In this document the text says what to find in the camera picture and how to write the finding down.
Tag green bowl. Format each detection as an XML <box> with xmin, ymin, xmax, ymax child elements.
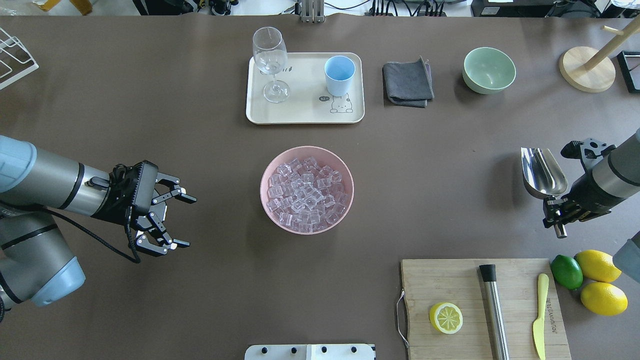
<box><xmin>462</xmin><ymin>47</ymin><xmax>517</xmax><ymax>95</ymax></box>

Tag wooden cutting board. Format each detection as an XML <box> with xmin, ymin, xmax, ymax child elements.
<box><xmin>400</xmin><ymin>259</ymin><xmax>552</xmax><ymax>360</ymax></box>

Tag cream serving tray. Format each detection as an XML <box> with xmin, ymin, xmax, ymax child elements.
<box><xmin>246</xmin><ymin>52</ymin><xmax>365</xmax><ymax>125</ymax></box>

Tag clear ice cubes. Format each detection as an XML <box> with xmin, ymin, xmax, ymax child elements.
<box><xmin>264</xmin><ymin>156</ymin><xmax>351</xmax><ymax>234</ymax></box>

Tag wooden cup tree stand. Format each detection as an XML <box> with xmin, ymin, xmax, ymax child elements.
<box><xmin>558</xmin><ymin>17</ymin><xmax>640</xmax><ymax>93</ymax></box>

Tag light blue cup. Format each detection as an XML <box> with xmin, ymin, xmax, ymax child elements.
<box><xmin>324</xmin><ymin>55</ymin><xmax>355</xmax><ymax>97</ymax></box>

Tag yellow plastic knife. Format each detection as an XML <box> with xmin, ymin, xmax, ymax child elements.
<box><xmin>532</xmin><ymin>273</ymin><xmax>550</xmax><ymax>360</ymax></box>

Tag black glass rack tray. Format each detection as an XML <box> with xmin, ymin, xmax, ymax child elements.
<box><xmin>616</xmin><ymin>50</ymin><xmax>640</xmax><ymax>94</ymax></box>

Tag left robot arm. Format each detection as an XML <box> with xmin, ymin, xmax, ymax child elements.
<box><xmin>0</xmin><ymin>136</ymin><xmax>196</xmax><ymax>311</ymax></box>

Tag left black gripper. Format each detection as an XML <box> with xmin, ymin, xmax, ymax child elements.
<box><xmin>91</xmin><ymin>161</ymin><xmax>197</xmax><ymax>257</ymax></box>

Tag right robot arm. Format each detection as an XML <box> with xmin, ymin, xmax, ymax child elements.
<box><xmin>542</xmin><ymin>131</ymin><xmax>640</xmax><ymax>239</ymax></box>

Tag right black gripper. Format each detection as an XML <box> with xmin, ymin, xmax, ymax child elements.
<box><xmin>542</xmin><ymin>138</ymin><xmax>617</xmax><ymax>231</ymax></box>

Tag yellow lemon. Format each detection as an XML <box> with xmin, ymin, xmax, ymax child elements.
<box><xmin>574</xmin><ymin>249</ymin><xmax>622</xmax><ymax>283</ymax></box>
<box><xmin>580</xmin><ymin>282</ymin><xmax>628</xmax><ymax>316</ymax></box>

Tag metal ice scoop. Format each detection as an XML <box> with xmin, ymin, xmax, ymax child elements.
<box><xmin>520</xmin><ymin>146</ymin><xmax>569</xmax><ymax>239</ymax></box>

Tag half lemon slice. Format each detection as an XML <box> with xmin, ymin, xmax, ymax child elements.
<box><xmin>429</xmin><ymin>301</ymin><xmax>464</xmax><ymax>335</ymax></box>

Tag pink bowl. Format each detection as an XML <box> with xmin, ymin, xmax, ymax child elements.
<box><xmin>260</xmin><ymin>145</ymin><xmax>355</xmax><ymax>235</ymax></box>

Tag steel muddler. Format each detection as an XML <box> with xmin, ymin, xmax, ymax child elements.
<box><xmin>478</xmin><ymin>264</ymin><xmax>510</xmax><ymax>360</ymax></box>

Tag white cup rack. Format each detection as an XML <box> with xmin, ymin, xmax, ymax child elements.
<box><xmin>0</xmin><ymin>28</ymin><xmax>39</xmax><ymax>90</ymax></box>

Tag green lime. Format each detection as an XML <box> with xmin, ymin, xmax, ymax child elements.
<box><xmin>550</xmin><ymin>254</ymin><xmax>584</xmax><ymax>290</ymax></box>

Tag white pillar base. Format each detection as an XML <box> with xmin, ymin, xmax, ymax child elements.
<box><xmin>244</xmin><ymin>343</ymin><xmax>377</xmax><ymax>360</ymax></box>

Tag grey folded cloth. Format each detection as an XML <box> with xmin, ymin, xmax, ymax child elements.
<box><xmin>382</xmin><ymin>56</ymin><xmax>435</xmax><ymax>109</ymax></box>

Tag clear wine glass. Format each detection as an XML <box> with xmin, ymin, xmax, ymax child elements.
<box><xmin>253</xmin><ymin>26</ymin><xmax>290</xmax><ymax>103</ymax></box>

